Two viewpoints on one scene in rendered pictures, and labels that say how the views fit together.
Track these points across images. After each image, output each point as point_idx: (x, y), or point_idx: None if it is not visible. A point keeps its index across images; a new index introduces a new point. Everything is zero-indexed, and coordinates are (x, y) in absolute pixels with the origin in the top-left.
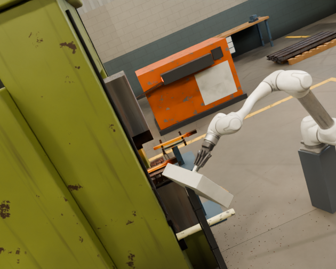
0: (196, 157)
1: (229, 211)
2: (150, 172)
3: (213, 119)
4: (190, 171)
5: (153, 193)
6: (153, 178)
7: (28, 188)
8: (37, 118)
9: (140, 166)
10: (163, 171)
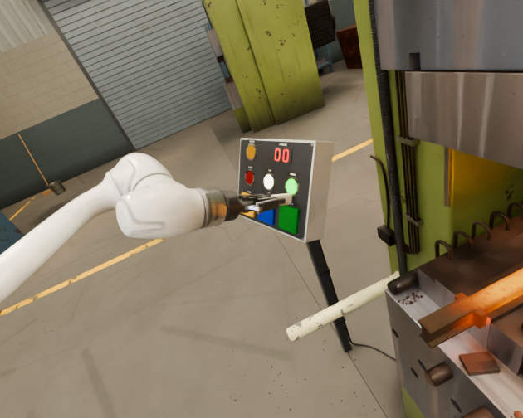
0: (267, 200)
1: (294, 326)
2: None
3: (154, 188)
4: (258, 138)
5: (388, 177)
6: (476, 246)
7: None
8: None
9: (369, 94)
10: (451, 270)
